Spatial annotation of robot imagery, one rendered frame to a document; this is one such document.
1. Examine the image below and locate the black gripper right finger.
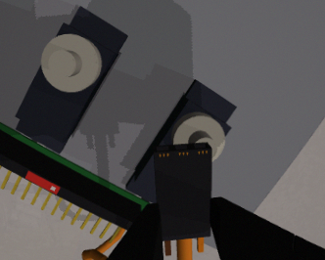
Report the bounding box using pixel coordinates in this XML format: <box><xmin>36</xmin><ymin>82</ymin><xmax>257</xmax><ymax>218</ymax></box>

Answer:
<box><xmin>209</xmin><ymin>196</ymin><xmax>325</xmax><ymax>260</ymax></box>

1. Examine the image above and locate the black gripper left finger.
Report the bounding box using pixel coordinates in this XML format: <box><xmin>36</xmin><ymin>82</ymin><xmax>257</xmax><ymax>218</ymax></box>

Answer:
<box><xmin>107</xmin><ymin>203</ymin><xmax>163</xmax><ymax>260</ymax></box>

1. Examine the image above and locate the black pin header strip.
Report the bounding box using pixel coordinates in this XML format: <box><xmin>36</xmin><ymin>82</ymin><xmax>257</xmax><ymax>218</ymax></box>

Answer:
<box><xmin>0</xmin><ymin>122</ymin><xmax>150</xmax><ymax>230</ymax></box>

